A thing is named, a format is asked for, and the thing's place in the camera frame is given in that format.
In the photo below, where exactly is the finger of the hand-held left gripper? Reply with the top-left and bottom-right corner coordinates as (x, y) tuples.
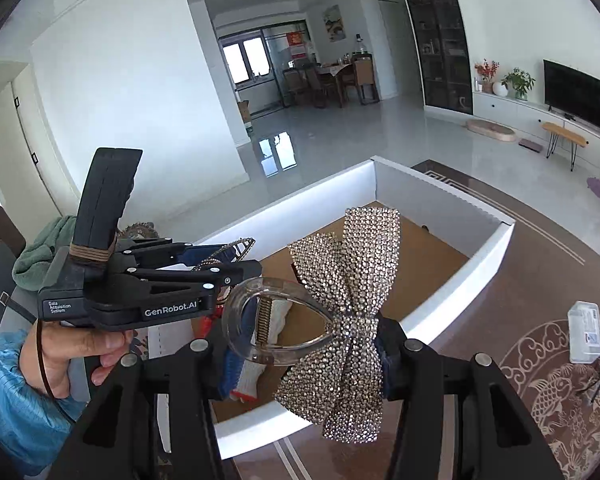
(116, 241), (222, 269)
(129, 258), (262, 297)

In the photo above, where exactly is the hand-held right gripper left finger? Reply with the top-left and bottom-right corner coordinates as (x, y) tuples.
(47, 337), (248, 480)

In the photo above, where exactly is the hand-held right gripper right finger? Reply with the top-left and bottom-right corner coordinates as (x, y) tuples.
(374, 317), (565, 480)

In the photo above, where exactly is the gold rhinestone hair claw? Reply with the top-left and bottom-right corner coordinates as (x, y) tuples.
(192, 236), (256, 281)

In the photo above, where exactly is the rhinestone bow hair clip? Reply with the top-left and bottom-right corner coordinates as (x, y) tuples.
(222, 205), (402, 445)

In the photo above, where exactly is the red snack packet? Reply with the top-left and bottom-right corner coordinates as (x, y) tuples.
(195, 296), (227, 343)

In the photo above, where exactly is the person's left forearm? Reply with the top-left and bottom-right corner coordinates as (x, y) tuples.
(0, 330), (81, 476)

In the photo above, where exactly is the person's left hand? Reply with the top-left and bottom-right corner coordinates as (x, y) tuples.
(19, 320), (142, 402)

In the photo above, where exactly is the green cloth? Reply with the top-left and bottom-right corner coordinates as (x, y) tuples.
(12, 215), (78, 291)

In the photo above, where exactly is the dark chair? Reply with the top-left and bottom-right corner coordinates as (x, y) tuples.
(0, 205), (28, 361)

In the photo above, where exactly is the brown dining chair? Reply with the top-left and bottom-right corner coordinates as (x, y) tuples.
(282, 69), (311, 108)
(352, 60), (380, 106)

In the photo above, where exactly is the clear plastic box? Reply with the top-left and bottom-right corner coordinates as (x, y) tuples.
(568, 301), (600, 365)

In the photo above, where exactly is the black thin hair pin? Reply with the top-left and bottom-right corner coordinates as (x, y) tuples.
(575, 336), (600, 406)

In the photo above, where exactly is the dining table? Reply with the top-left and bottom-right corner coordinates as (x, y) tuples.
(320, 62), (356, 108)

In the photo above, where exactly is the beige oval floor mat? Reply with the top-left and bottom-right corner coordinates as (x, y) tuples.
(467, 119), (518, 142)

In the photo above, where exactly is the white tv cabinet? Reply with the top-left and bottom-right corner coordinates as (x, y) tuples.
(472, 90), (600, 183)

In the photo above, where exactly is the wooden bench with black legs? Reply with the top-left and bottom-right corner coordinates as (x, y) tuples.
(541, 121), (588, 172)

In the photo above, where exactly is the dark glass cabinet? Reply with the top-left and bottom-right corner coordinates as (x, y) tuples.
(396, 0), (474, 116)

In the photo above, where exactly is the red flower plant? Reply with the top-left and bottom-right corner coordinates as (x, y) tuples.
(475, 59), (501, 93)

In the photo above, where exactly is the green potted plant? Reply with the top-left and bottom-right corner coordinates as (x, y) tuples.
(501, 67), (536, 101)

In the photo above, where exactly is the black television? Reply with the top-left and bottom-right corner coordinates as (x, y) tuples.
(543, 59), (600, 135)

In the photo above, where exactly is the framed wall picture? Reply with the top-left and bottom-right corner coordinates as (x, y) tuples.
(322, 5), (347, 42)

